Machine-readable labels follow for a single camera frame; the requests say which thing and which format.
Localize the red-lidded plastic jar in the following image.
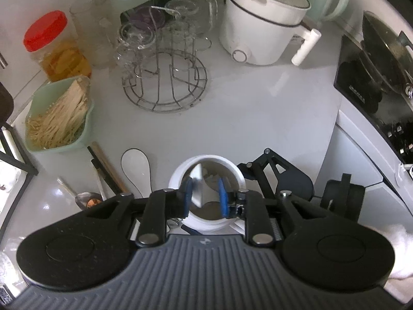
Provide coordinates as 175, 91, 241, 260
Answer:
23, 10, 92, 83

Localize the white electric cooking pot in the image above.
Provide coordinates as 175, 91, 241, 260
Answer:
219, 0, 321, 66

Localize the green plastic basket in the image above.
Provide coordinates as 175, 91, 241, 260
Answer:
25, 77, 95, 153

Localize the bundle of bamboo sticks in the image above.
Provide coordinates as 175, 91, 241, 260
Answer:
27, 78, 91, 149

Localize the metal wok with lid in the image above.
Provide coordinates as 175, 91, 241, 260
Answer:
360, 10, 413, 99

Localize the cluster of inverted glasses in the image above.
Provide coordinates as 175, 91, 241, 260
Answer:
113, 0, 201, 81

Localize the wire glass rack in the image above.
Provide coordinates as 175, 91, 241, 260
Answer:
122, 22, 207, 113

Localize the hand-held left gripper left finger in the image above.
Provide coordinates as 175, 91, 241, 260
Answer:
82, 179, 194, 247

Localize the white ceramic spoon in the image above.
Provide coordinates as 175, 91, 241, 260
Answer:
121, 149, 153, 195

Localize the black induction cooktop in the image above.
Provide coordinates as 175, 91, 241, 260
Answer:
334, 34, 413, 165

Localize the person's right hand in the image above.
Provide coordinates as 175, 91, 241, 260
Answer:
385, 222, 413, 281

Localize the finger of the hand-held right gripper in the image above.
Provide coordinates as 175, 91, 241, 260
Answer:
237, 148, 293, 198

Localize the metal spoon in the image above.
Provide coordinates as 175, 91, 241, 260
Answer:
57, 177, 103, 211
190, 163, 204, 208

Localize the black metal rack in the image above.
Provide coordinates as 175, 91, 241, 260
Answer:
0, 81, 39, 176

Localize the wooden chopstick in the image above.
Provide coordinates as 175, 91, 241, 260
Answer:
92, 141, 129, 193

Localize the clear glass container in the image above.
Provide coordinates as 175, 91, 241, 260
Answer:
69, 0, 112, 68

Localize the purple glass cup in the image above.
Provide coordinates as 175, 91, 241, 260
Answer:
131, 6, 166, 30

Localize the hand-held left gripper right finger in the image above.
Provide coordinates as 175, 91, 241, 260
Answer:
218, 178, 327, 247

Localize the white ceramic utensil jar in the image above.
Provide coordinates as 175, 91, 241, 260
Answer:
168, 154, 248, 233

